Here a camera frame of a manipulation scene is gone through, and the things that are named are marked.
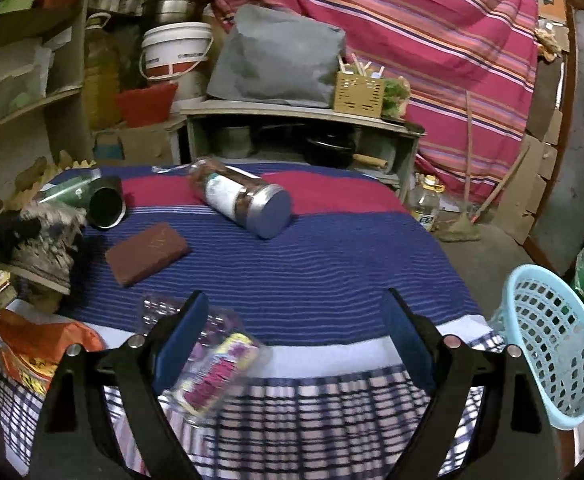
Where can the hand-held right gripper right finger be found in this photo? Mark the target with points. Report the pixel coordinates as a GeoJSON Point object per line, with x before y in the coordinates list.
{"type": "Point", "coordinates": [407, 340]}

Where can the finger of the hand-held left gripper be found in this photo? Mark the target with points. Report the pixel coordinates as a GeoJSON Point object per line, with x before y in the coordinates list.
{"type": "Point", "coordinates": [2, 234]}

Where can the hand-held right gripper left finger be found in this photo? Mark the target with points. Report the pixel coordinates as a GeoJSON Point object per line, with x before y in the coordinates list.
{"type": "Point", "coordinates": [182, 340]}

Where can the clear plastic blister tray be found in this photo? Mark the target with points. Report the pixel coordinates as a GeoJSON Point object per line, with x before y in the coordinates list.
{"type": "Point", "coordinates": [222, 360]}

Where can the brown paper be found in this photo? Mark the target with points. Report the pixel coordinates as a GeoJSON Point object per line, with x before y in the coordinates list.
{"type": "Point", "coordinates": [52, 250]}

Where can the brown block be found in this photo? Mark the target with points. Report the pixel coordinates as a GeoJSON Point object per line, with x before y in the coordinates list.
{"type": "Point", "coordinates": [147, 252]}

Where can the orange snack packet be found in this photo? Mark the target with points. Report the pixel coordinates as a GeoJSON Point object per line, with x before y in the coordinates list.
{"type": "Point", "coordinates": [37, 335]}

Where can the light blue plastic basket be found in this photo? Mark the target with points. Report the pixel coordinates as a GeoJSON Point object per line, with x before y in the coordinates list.
{"type": "Point", "coordinates": [552, 340]}

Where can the potato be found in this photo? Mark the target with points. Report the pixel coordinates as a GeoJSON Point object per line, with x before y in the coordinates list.
{"type": "Point", "coordinates": [32, 172]}

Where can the green jar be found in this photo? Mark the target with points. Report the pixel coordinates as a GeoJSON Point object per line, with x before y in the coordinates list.
{"type": "Point", "coordinates": [79, 195]}

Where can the yellow egg carton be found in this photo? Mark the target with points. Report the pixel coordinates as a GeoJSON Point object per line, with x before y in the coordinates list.
{"type": "Point", "coordinates": [79, 164]}

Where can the small oil bottle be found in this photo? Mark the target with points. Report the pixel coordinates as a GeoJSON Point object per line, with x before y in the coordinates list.
{"type": "Point", "coordinates": [426, 207]}

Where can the clear plastic container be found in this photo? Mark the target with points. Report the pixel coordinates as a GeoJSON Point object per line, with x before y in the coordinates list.
{"type": "Point", "coordinates": [19, 95]}

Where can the clear jar white label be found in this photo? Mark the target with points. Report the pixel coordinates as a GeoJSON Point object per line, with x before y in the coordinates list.
{"type": "Point", "coordinates": [232, 192]}

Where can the cardboard box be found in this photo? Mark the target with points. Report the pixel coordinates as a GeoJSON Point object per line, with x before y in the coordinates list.
{"type": "Point", "coordinates": [147, 142]}

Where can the wooden stick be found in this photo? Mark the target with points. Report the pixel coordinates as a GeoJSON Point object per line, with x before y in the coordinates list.
{"type": "Point", "coordinates": [502, 182]}

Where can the wooden shelf unit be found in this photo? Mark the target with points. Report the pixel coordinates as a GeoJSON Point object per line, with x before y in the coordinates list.
{"type": "Point", "coordinates": [62, 60]}

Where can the large oil bottle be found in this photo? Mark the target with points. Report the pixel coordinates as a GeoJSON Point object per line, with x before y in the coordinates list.
{"type": "Point", "coordinates": [101, 75]}

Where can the red plastic basin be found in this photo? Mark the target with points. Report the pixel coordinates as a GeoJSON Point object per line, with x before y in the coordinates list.
{"type": "Point", "coordinates": [147, 105]}

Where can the black wok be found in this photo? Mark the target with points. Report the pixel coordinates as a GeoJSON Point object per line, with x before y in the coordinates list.
{"type": "Point", "coordinates": [332, 147]}

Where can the green vegetable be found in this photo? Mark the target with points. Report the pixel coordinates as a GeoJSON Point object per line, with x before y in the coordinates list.
{"type": "Point", "coordinates": [396, 94]}

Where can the yellow utensil holder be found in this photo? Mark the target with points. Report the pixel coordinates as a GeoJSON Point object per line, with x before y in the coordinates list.
{"type": "Point", "coordinates": [359, 95]}

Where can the low cabinet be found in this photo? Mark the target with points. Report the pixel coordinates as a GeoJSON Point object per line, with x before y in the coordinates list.
{"type": "Point", "coordinates": [297, 115]}

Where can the white bucket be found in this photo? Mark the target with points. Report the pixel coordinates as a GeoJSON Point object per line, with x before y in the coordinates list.
{"type": "Point", "coordinates": [177, 50]}

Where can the grey metal door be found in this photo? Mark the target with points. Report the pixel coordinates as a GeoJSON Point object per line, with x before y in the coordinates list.
{"type": "Point", "coordinates": [582, 135]}

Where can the bundle of chopsticks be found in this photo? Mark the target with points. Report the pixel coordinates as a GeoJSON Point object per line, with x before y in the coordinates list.
{"type": "Point", "coordinates": [359, 66]}

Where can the steel pot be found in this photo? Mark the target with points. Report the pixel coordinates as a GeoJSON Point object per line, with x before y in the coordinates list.
{"type": "Point", "coordinates": [174, 2]}

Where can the grey pillow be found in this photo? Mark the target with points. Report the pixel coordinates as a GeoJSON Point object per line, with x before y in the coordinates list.
{"type": "Point", "coordinates": [277, 55]}

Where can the red striped curtain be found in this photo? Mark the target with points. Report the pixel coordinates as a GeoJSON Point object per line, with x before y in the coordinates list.
{"type": "Point", "coordinates": [422, 35]}

